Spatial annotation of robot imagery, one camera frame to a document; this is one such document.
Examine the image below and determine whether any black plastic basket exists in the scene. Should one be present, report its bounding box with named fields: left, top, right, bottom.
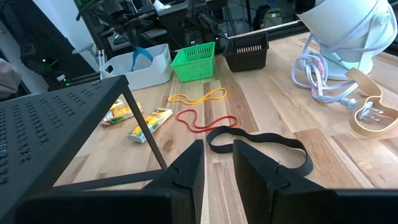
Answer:
left=222, top=31, right=270, bottom=73

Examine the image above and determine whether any white plastic bin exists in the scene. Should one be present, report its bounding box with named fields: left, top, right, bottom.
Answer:
left=98, top=43, right=174, bottom=91

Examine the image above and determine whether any red rubber band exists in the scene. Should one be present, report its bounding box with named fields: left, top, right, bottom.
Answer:
left=176, top=108, right=239, bottom=134

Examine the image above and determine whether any blue rubber band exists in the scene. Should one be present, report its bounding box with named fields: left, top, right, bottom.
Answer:
left=130, top=46, right=154, bottom=72

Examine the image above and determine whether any yellow rubber band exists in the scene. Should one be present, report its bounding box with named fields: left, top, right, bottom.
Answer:
left=167, top=87, right=228, bottom=105

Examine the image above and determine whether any white lamp power cable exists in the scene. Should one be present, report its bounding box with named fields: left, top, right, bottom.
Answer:
left=291, top=32, right=385, bottom=122

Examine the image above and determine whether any black rubber band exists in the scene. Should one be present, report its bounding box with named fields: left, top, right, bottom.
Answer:
left=206, top=125, right=314, bottom=177

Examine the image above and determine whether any tan rubber band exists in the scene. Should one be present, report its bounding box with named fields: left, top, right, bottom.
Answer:
left=345, top=67, right=398, bottom=139

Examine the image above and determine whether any grey-green backpack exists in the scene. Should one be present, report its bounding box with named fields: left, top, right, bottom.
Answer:
left=262, top=7, right=284, bottom=29

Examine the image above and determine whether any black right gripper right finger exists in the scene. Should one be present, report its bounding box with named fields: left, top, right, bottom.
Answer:
left=233, top=139, right=398, bottom=224

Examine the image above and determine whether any yellow crayon pack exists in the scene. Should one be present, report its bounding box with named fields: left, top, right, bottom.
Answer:
left=126, top=107, right=174, bottom=144
left=109, top=98, right=125, bottom=111
left=99, top=101, right=144, bottom=128

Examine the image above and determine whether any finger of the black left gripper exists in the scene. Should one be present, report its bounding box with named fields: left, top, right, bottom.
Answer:
left=125, top=18, right=138, bottom=49
left=135, top=18, right=146, bottom=49

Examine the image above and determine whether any black perforated metal shelf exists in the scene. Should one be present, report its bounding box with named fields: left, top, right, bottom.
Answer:
left=0, top=74, right=169, bottom=224

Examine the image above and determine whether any white desk lamp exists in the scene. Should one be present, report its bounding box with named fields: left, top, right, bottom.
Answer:
left=295, top=0, right=398, bottom=81

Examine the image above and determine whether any green plastic basket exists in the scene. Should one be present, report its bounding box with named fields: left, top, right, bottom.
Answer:
left=170, top=41, right=216, bottom=83

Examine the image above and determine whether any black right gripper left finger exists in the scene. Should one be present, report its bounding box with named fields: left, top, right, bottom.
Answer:
left=15, top=139, right=205, bottom=224

